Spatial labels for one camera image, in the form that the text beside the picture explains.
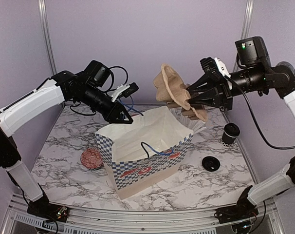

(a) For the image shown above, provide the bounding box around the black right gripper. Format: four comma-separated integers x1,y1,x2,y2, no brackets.
187,64,268,110

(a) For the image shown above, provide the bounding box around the brown cardboard cup carrier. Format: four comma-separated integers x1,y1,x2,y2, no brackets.
153,63,208,122

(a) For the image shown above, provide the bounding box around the blue checkered paper bag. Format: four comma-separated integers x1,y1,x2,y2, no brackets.
95,106,194,199

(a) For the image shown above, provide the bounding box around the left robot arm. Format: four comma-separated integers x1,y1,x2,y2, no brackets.
0,60,138,217

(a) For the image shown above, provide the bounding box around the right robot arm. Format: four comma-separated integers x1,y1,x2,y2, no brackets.
187,36,295,223

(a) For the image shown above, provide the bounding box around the bundle of white straws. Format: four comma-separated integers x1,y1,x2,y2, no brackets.
169,107,208,133

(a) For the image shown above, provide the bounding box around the red patterned bowl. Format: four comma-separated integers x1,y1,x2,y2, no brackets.
80,148,104,170

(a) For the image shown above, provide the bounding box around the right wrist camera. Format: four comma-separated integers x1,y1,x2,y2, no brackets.
200,57,231,82

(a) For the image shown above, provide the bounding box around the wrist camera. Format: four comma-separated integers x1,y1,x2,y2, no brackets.
111,82,139,102
200,57,231,82

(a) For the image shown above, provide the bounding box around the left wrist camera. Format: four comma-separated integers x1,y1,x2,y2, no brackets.
111,82,139,102

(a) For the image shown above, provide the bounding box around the right aluminium frame post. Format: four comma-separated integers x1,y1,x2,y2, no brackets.
235,0,255,71

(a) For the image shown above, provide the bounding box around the aluminium frame post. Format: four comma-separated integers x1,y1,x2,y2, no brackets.
38,0,57,75
235,0,255,71

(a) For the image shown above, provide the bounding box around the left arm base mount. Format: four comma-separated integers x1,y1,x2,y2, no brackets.
27,203,70,222

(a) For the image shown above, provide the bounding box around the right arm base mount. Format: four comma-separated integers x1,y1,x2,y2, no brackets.
214,204,259,224

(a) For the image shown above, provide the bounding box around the left aluminium frame post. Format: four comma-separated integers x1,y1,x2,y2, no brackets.
38,0,57,75

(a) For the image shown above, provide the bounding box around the aluminium front rail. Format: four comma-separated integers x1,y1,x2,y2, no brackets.
0,194,284,234

